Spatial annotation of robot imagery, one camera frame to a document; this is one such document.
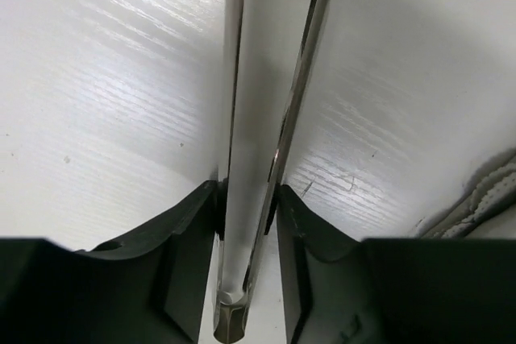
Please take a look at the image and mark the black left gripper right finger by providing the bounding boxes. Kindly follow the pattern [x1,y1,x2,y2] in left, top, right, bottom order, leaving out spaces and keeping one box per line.
[274,185,515,343]

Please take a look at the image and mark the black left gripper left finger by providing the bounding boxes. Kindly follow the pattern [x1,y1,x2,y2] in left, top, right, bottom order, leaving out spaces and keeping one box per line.
[1,180,218,343]

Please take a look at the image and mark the silver metal tongs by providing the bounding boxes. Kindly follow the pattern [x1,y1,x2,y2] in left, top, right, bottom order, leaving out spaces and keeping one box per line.
[213,0,329,343]

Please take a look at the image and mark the grey placemat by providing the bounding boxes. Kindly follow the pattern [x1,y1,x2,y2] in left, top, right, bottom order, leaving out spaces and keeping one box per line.
[409,148,515,238]

